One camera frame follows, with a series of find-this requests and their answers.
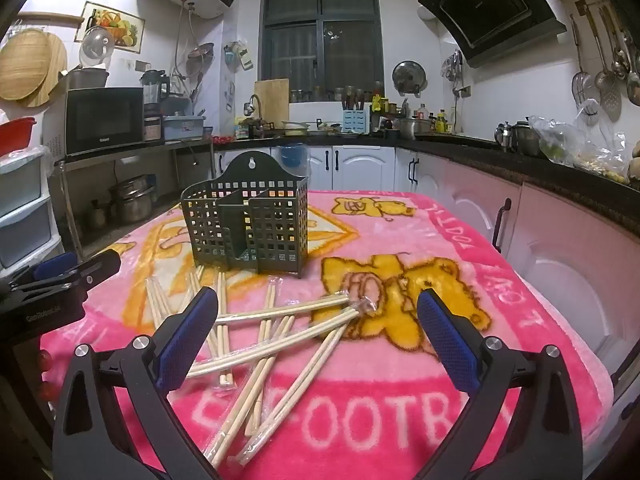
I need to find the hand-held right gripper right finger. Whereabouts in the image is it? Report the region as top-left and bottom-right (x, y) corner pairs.
(416, 287), (585, 480)

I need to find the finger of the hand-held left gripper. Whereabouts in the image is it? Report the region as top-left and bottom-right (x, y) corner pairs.
(20, 248), (123, 306)
(7, 251), (79, 291)

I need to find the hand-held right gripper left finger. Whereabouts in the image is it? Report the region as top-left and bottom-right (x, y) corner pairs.
(52, 286), (221, 480)

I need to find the pile of wooden chopsticks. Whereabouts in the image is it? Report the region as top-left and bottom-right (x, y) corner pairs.
(145, 265), (381, 468)

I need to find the dark green utensil basket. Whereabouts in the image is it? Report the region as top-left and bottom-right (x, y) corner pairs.
(180, 152), (312, 278)

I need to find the plastic drawer cabinet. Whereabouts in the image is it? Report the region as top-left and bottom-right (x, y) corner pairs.
(0, 145), (63, 271)

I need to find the stack of steel pots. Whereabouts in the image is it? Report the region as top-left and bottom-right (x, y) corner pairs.
(107, 175), (156, 225)

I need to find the pink printed bear blanket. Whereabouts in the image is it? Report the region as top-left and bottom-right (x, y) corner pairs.
(40, 190), (616, 480)

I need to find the metal shelf rack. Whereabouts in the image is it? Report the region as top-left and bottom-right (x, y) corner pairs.
(55, 135), (216, 261)

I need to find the red plastic basin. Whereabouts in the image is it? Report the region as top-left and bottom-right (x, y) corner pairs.
(0, 116), (38, 157)

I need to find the black microwave oven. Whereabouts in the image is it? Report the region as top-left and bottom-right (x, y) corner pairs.
(64, 86), (146, 157)

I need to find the light blue plastic bin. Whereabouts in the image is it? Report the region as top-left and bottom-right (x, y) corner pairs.
(162, 114), (207, 142)

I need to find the black blender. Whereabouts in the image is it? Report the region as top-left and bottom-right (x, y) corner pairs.
(140, 69), (171, 111)

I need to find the grey pot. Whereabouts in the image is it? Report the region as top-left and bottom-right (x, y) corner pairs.
(67, 67), (110, 91)

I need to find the black kitchen countertop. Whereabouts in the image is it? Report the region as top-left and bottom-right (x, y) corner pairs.
(210, 130), (640, 221)

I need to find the round wooden board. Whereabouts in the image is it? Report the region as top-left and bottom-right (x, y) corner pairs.
(20, 32), (68, 108)

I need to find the round bamboo tray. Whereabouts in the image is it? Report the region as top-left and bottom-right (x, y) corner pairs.
(0, 29), (53, 102)

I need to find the blue plastic bag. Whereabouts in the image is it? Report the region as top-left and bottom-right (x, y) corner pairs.
(280, 142), (307, 168)

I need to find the steel kettle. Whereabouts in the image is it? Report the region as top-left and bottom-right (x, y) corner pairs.
(494, 121), (518, 153)

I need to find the steel stockpot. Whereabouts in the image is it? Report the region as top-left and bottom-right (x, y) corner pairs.
(398, 117), (431, 141)

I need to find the kitchen faucet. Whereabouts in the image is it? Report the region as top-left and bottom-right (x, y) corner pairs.
(243, 94), (263, 128)

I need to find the steel canister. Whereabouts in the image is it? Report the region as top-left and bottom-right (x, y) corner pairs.
(515, 121), (543, 157)

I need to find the cluster of condiment bottles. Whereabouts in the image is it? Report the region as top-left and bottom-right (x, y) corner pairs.
(370, 95), (451, 135)

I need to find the glass pot lid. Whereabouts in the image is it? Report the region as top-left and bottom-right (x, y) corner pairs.
(80, 25), (117, 68)

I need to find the plastic bag of vegetables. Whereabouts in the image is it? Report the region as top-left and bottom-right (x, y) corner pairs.
(529, 115), (581, 166)

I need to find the hanging frying pan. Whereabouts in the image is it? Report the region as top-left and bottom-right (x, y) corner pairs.
(186, 42), (216, 78)

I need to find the clear plastic bag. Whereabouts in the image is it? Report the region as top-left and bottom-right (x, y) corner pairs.
(570, 100), (631, 181)

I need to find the blue knife block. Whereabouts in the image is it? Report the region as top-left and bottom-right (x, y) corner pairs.
(341, 107), (370, 133)

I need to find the wooden cutting board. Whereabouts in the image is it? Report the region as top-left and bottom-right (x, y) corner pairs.
(254, 78), (291, 120)

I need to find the steel pot lid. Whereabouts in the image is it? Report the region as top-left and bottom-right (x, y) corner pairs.
(391, 60), (427, 97)

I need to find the row of glass jars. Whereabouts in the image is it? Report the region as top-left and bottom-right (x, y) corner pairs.
(290, 86), (386, 103)

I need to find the steel slotted turner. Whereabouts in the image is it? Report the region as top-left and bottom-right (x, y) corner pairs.
(597, 7), (623, 123)

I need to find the dark framed window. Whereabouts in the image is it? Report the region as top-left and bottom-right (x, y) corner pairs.
(260, 0), (386, 103)

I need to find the steel ladle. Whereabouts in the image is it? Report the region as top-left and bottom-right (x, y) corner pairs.
(620, 25), (640, 108)
(582, 2), (610, 90)

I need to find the steel spoon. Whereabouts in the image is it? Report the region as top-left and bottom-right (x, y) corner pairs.
(607, 5), (630, 81)

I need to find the black range hood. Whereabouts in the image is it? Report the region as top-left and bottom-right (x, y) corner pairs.
(417, 0), (568, 68)

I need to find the fruit wall poster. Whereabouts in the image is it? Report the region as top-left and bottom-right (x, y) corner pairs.
(75, 1), (146, 53)

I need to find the wooden wall shelf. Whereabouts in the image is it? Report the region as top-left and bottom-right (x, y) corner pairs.
(15, 11), (86, 26)

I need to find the wall hanging organizer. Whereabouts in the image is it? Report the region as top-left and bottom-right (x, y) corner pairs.
(222, 40), (253, 72)

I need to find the steel wire skimmer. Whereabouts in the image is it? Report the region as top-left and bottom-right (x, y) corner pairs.
(569, 12), (596, 106)

